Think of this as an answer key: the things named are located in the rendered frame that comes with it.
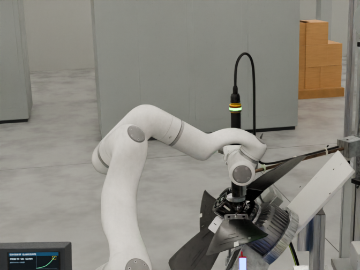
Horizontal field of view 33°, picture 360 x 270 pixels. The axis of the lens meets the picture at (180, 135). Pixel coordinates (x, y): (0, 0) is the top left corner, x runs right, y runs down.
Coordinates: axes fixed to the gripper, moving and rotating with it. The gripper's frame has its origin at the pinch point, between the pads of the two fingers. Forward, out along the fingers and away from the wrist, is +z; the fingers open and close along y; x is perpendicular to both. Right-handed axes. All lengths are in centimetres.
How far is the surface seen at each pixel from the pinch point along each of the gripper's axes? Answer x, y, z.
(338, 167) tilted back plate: -13.4, 40.8, 12.1
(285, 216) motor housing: -30.8, 19.3, 6.1
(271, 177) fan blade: -13.6, 13.6, 3.0
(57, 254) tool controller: -23, -60, -40
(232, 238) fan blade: -27.9, -2.8, -19.6
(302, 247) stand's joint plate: -50, 28, 18
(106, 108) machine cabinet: -104, -130, 527
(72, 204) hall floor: -149, -136, 318
